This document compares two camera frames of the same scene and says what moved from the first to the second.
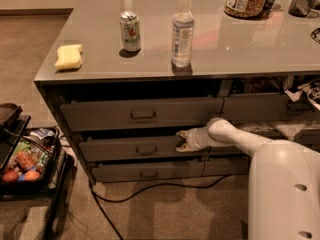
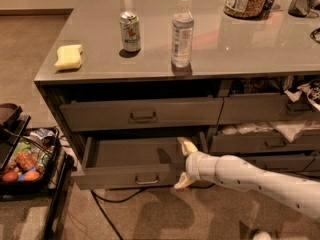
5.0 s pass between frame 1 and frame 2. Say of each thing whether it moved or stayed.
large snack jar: stayed
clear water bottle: stayed
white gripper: moved
